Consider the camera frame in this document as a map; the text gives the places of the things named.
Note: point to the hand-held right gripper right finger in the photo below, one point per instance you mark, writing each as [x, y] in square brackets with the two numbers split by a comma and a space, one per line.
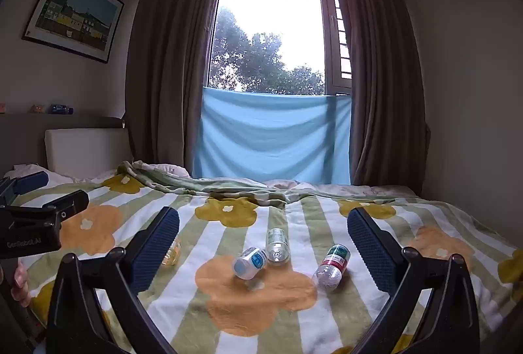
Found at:
[369, 251]

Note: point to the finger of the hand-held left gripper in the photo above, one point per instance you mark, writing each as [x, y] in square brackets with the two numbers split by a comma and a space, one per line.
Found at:
[30, 181]
[67, 204]

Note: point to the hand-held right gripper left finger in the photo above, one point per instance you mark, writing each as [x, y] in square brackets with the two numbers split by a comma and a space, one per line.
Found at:
[157, 247]

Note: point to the clear yellowish cup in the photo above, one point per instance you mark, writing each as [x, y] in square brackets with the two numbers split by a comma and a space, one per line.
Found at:
[171, 255]

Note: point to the clear cup red green label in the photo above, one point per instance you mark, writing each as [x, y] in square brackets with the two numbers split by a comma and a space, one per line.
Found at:
[333, 266]

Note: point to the clear cup with grey label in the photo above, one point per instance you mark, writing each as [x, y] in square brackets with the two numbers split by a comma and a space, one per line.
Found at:
[278, 245]

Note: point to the person's left hand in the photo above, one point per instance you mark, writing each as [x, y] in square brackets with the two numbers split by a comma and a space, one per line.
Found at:
[21, 284]

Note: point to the white pillow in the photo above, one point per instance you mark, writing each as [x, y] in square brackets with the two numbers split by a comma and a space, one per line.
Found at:
[55, 176]

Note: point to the grey headboard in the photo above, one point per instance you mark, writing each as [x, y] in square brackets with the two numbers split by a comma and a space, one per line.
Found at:
[24, 133]

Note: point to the white headboard cushion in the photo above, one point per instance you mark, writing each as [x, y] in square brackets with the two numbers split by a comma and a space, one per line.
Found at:
[86, 152]

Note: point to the pale pink bedsheet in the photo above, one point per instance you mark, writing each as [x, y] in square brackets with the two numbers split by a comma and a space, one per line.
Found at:
[367, 189]

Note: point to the small brown toy figure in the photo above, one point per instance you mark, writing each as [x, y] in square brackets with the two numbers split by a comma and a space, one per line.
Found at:
[39, 109]

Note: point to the small blue toy car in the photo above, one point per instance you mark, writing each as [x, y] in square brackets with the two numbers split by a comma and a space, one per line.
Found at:
[61, 109]

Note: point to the white bottle blue label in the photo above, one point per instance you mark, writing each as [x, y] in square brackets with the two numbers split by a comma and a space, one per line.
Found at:
[250, 262]

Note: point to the green throw blanket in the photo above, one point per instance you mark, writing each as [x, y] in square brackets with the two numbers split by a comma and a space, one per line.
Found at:
[229, 186]

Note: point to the floral striped blanket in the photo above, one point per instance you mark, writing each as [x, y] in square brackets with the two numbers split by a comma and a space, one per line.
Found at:
[245, 309]

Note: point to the light blue cloth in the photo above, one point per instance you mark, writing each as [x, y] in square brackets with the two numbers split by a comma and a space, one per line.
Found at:
[265, 133]

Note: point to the brown curtain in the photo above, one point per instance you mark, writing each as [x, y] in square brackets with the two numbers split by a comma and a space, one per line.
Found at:
[384, 92]
[171, 72]

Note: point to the framed wall picture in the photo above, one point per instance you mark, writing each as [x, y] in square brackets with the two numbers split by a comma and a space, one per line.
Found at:
[73, 14]

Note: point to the white window frame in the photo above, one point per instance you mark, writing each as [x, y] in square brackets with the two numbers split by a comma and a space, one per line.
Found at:
[330, 31]

